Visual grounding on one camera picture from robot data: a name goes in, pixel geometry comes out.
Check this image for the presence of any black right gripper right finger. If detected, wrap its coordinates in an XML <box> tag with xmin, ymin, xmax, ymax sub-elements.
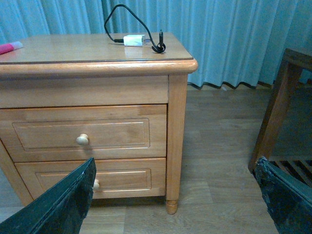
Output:
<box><xmin>254</xmin><ymin>157</ymin><xmax>312</xmax><ymax>234</ymax></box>

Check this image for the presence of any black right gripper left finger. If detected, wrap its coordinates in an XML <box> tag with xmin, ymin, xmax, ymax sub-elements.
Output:
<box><xmin>0</xmin><ymin>157</ymin><xmax>97</xmax><ymax>234</ymax></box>

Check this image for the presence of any wooden drawer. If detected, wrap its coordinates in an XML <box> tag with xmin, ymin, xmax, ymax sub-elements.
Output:
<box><xmin>15</xmin><ymin>158</ymin><xmax>166</xmax><ymax>199</ymax></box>
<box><xmin>0</xmin><ymin>105</ymin><xmax>167</xmax><ymax>162</ymax></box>

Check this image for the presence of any pink marker with clear cap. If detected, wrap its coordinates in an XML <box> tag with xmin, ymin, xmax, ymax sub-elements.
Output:
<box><xmin>0</xmin><ymin>41</ymin><xmax>23</xmax><ymax>55</ymax></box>

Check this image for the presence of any dark wooden side table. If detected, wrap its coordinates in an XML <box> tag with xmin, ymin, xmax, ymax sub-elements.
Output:
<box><xmin>248</xmin><ymin>48</ymin><xmax>312</xmax><ymax>186</ymax></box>

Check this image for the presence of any wooden nightstand cabinet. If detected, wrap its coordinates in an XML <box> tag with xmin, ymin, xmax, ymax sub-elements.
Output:
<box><xmin>0</xmin><ymin>33</ymin><xmax>198</xmax><ymax>215</ymax></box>

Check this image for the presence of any light blue curtain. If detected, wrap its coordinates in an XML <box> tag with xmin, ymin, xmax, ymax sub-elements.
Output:
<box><xmin>0</xmin><ymin>0</ymin><xmax>312</xmax><ymax>87</ymax></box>

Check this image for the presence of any white charger adapter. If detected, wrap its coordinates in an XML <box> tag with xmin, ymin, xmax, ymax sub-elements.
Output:
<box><xmin>123</xmin><ymin>35</ymin><xmax>151</xmax><ymax>47</ymax></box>

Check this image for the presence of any black charging cable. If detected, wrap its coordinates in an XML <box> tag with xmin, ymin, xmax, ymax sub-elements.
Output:
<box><xmin>104</xmin><ymin>4</ymin><xmax>167</xmax><ymax>54</ymax></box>

